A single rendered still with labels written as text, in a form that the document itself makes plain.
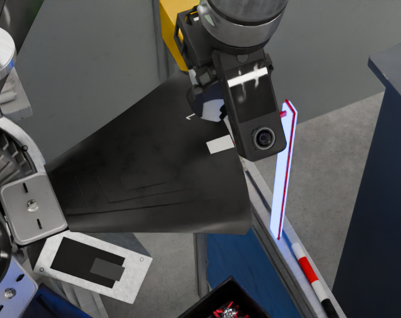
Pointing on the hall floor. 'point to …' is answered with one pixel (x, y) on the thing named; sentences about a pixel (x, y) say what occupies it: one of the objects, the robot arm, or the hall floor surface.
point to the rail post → (202, 286)
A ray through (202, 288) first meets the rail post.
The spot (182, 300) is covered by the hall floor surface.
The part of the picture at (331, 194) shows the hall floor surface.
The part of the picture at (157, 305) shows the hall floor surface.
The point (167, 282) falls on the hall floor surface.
